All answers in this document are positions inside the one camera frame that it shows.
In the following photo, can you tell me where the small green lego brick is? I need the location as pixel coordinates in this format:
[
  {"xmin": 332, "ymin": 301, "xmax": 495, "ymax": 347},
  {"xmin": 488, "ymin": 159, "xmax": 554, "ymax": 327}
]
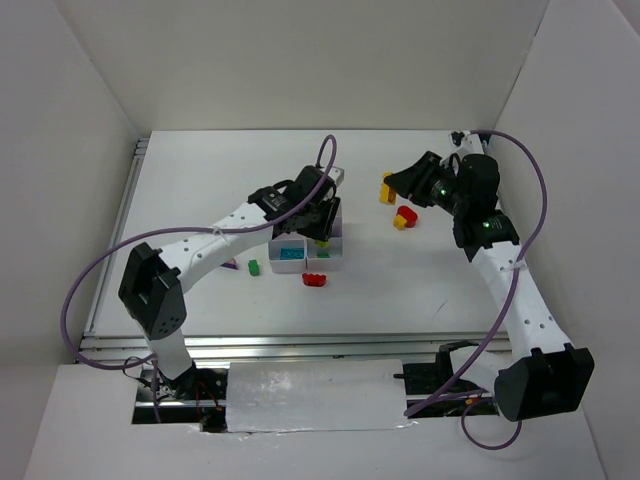
[{"xmin": 248, "ymin": 259, "xmax": 261, "ymax": 277}]

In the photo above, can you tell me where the yellow small lego brick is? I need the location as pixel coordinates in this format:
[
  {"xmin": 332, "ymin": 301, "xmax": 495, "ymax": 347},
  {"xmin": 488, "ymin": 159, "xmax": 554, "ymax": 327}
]
[{"xmin": 393, "ymin": 215, "xmax": 407, "ymax": 230}]

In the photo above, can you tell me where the left white divided container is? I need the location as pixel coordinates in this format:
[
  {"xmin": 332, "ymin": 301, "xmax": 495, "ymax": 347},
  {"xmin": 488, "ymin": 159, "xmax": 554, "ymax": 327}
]
[{"xmin": 267, "ymin": 234, "xmax": 307, "ymax": 274}]

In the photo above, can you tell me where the purple arched lego with print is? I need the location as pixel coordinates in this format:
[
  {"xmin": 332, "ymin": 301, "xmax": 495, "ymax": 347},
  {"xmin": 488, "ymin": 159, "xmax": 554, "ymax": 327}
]
[{"xmin": 221, "ymin": 258, "xmax": 238, "ymax": 270}]

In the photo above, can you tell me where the red arched lego brick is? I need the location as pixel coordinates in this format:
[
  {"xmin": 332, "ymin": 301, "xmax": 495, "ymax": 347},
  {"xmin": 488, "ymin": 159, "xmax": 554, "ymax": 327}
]
[{"xmin": 302, "ymin": 273, "xmax": 327, "ymax": 288}]

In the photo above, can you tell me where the white taped front panel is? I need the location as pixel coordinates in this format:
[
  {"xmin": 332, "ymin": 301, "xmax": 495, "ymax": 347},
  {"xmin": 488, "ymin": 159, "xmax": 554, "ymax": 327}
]
[{"xmin": 226, "ymin": 359, "xmax": 410, "ymax": 433}]

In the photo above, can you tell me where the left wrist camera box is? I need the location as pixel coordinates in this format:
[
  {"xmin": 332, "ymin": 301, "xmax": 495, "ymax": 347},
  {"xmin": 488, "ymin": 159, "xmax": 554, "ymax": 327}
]
[{"xmin": 328, "ymin": 167, "xmax": 345, "ymax": 188}]

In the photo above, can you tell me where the white divided container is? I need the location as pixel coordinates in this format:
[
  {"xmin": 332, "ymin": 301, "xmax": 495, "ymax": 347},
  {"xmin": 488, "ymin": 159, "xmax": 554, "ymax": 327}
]
[
  {"xmin": 306, "ymin": 207, "xmax": 344, "ymax": 272},
  {"xmin": 267, "ymin": 234, "xmax": 307, "ymax": 274}
]

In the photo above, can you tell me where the right white divided container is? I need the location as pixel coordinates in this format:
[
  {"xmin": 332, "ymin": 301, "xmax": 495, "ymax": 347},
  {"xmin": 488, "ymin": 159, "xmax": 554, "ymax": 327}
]
[{"xmin": 306, "ymin": 207, "xmax": 344, "ymax": 272}]

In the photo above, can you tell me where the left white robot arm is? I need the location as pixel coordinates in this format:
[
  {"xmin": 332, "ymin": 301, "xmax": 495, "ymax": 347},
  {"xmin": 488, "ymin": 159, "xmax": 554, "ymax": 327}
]
[{"xmin": 118, "ymin": 165, "xmax": 344, "ymax": 398}]

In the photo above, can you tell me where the yellow and lime lego stack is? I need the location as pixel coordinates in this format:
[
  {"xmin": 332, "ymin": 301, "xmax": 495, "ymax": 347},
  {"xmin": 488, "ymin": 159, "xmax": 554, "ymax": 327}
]
[{"xmin": 379, "ymin": 172, "xmax": 396, "ymax": 205}]

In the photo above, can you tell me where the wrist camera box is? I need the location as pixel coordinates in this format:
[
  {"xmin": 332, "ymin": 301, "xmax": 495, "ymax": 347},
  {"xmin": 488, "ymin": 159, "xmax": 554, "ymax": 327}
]
[
  {"xmin": 450, "ymin": 131, "xmax": 475, "ymax": 160},
  {"xmin": 328, "ymin": 167, "xmax": 345, "ymax": 188}
]

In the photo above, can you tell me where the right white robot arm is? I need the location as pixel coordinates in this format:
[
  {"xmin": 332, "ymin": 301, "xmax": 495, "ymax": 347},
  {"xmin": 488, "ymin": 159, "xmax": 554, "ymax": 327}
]
[{"xmin": 384, "ymin": 152, "xmax": 595, "ymax": 422}]

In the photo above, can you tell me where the red round lego brick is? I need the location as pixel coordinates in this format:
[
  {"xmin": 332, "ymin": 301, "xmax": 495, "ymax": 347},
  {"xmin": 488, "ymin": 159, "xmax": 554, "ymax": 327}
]
[{"xmin": 396, "ymin": 205, "xmax": 418, "ymax": 228}]

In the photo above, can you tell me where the aluminium table rail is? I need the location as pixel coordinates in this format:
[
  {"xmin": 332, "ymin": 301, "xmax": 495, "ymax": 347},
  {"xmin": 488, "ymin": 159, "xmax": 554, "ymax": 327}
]
[{"xmin": 80, "ymin": 332, "xmax": 511, "ymax": 361}]

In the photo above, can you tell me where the teal lego brick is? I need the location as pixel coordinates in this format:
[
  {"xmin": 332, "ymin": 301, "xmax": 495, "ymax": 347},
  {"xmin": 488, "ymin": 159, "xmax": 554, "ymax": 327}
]
[{"xmin": 279, "ymin": 248, "xmax": 305, "ymax": 260}]

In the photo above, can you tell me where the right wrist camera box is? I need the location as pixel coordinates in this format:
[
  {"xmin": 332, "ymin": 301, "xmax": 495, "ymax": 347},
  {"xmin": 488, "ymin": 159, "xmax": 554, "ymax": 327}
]
[{"xmin": 450, "ymin": 131, "xmax": 475, "ymax": 160}]

